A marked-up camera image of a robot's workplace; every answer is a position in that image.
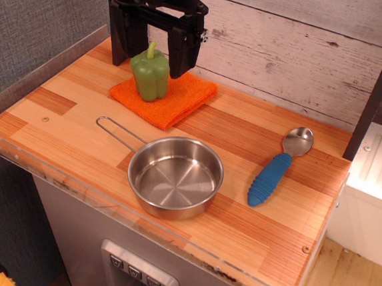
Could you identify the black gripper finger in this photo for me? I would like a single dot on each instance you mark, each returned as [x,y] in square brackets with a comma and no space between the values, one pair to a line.
[183,51]
[128,33]

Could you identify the green toy capsicum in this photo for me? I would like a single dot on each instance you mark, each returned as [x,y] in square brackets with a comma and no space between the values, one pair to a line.
[151,73]

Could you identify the orange folded cloth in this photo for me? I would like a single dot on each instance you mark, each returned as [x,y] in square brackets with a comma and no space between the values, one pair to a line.
[185,95]

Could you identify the small steel saucepan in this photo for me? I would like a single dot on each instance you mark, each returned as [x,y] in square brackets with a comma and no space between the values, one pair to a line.
[172,177]

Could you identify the clear acrylic left guard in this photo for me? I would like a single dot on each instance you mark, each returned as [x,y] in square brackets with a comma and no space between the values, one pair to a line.
[50,68]

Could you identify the clear acrylic guard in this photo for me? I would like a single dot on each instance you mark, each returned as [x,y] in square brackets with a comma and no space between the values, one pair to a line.
[139,221]
[50,68]

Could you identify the clear acrylic front guard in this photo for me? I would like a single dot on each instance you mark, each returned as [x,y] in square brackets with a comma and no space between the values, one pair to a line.
[139,221]

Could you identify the grey cabinet with dispenser panel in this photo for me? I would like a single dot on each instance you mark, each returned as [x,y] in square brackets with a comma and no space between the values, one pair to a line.
[98,250]

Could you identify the white toy sink unit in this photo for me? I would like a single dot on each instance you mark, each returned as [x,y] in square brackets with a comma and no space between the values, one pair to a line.
[356,220]

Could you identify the dark left frame post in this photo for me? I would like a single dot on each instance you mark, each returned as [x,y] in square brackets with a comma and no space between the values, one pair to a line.
[116,57]

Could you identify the spoon with blue handle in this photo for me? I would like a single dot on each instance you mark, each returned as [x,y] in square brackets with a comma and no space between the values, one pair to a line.
[296,143]

